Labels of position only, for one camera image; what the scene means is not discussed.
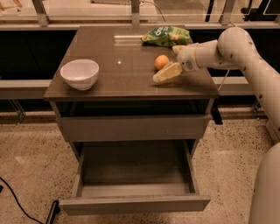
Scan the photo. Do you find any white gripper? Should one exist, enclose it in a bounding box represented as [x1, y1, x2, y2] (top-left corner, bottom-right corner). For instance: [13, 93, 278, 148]
[153, 43, 201, 83]

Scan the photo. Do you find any orange fruit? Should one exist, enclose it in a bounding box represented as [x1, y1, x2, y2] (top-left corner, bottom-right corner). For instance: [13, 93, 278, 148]
[155, 55, 170, 70]

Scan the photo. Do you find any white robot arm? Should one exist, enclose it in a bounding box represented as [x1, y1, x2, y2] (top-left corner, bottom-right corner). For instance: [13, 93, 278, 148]
[153, 26, 280, 224]

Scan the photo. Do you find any grey upper drawer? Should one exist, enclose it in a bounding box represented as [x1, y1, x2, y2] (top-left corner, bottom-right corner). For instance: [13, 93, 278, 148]
[57, 115, 211, 142]

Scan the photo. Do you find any open grey lower drawer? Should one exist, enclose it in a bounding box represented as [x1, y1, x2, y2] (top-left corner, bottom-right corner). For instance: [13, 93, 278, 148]
[59, 139, 211, 216]

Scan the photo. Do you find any green snack bag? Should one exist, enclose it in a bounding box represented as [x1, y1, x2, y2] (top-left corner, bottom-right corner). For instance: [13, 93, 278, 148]
[141, 26, 190, 47]

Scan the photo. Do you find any white ceramic bowl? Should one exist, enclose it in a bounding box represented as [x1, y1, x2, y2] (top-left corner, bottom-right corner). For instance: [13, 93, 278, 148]
[59, 59, 99, 90]

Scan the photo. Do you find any white cable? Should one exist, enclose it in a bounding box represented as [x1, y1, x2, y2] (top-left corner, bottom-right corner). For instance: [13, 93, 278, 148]
[217, 69, 231, 91]

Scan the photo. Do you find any metal railing frame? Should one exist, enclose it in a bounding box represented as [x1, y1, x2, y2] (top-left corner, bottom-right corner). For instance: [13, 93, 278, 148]
[0, 0, 280, 30]

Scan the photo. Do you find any black floor cable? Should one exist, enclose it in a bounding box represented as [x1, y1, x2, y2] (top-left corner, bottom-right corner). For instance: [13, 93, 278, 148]
[0, 176, 45, 224]

